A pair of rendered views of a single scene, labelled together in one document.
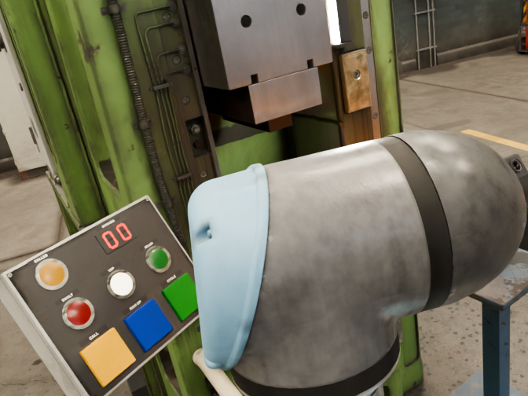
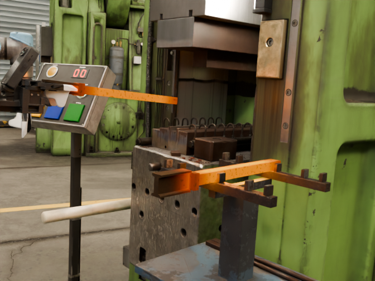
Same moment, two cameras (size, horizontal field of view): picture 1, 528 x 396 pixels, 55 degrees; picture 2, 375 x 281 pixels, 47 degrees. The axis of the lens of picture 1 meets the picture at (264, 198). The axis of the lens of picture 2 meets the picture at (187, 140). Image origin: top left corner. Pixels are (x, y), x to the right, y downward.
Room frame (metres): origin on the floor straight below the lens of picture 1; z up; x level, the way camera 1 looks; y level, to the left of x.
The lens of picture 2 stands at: (0.93, -1.57, 1.17)
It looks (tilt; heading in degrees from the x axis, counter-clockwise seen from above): 8 degrees down; 76
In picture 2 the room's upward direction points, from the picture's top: 3 degrees clockwise
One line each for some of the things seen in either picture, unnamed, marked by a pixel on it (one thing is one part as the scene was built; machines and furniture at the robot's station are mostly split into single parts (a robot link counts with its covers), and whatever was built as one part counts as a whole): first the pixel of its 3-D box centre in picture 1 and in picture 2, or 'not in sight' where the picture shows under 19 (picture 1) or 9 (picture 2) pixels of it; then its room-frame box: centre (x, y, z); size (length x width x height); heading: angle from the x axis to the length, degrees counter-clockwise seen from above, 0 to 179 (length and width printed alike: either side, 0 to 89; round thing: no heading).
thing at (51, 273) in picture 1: (52, 273); (52, 71); (0.82, 0.40, 1.16); 0.05 x 0.03 x 0.04; 116
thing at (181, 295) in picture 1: (183, 296); (74, 112); (0.92, 0.21, 1.01); 0.07 x 0.05 x 0.07; 141
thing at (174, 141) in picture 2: not in sight; (212, 136); (1.43, -0.01, 0.96); 0.42 x 0.20 x 0.09; 26
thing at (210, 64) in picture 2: (253, 112); (230, 61); (1.47, -0.02, 1.24); 0.30 x 0.07 x 0.06; 26
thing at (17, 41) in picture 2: not in sight; (20, 49); (0.73, 0.04, 1.23); 0.09 x 0.08 x 0.11; 7
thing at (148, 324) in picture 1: (148, 324); (55, 111); (0.84, 0.27, 1.01); 0.07 x 0.05 x 0.07; 141
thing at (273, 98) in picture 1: (247, 89); (219, 39); (1.43, -0.01, 1.32); 0.42 x 0.20 x 0.10; 26
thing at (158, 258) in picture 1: (158, 258); not in sight; (0.95, 0.24, 1.09); 0.05 x 0.03 x 0.04; 116
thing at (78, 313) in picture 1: (78, 313); not in sight; (0.79, 0.37, 1.09); 0.05 x 0.03 x 0.04; 116
